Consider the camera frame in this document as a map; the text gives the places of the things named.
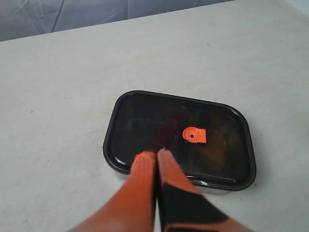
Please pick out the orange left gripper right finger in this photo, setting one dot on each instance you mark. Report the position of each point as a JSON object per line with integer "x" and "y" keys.
{"x": 183, "y": 208}

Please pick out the stainless steel lunch box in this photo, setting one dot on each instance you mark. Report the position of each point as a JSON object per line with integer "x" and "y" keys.
{"x": 213, "y": 191}

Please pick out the transparent dark lunch box lid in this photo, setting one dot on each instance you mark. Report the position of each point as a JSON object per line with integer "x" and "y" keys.
{"x": 137, "y": 117}

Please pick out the white backdrop curtain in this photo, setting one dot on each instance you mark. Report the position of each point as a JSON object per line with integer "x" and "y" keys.
{"x": 23, "y": 18}

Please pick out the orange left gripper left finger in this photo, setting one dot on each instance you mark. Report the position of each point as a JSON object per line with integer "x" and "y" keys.
{"x": 132, "y": 208}

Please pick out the yellow cheese wedge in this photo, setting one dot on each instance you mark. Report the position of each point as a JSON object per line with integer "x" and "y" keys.
{"x": 211, "y": 156}

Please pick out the red sausage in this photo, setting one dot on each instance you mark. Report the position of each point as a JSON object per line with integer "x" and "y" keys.
{"x": 164, "y": 137}

